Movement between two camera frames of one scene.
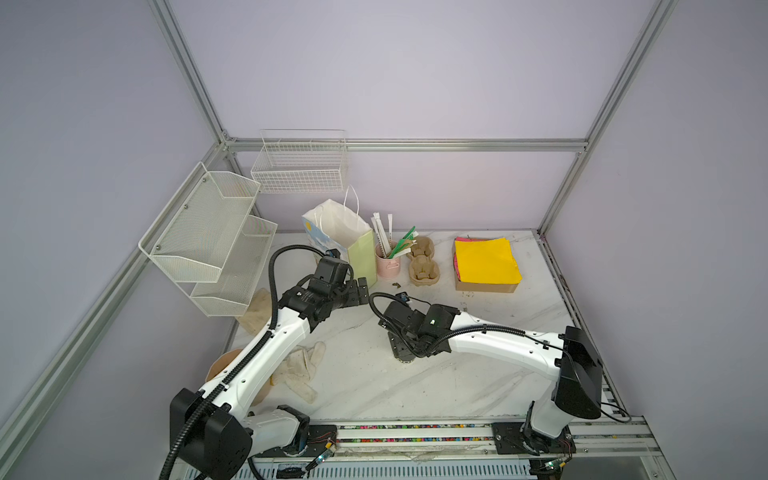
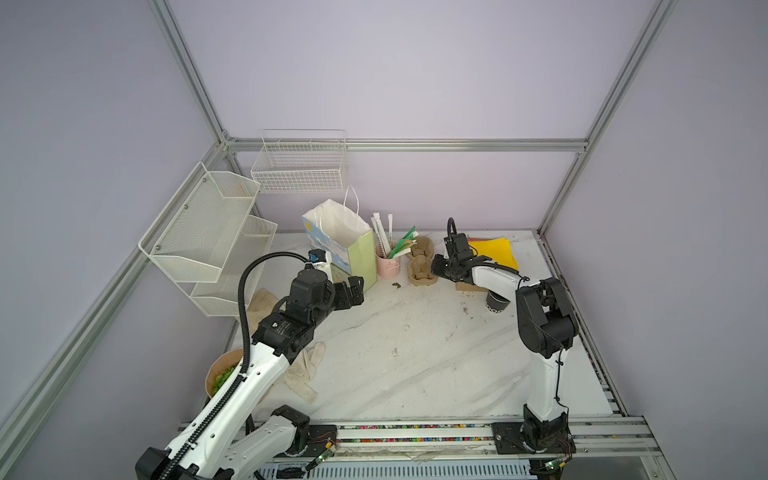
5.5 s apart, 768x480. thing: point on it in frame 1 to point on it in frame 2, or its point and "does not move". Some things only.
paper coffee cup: [399, 348] to [495, 302]
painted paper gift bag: [333, 225] does not move
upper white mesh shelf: [193, 232] does not move
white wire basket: [300, 161] does not move
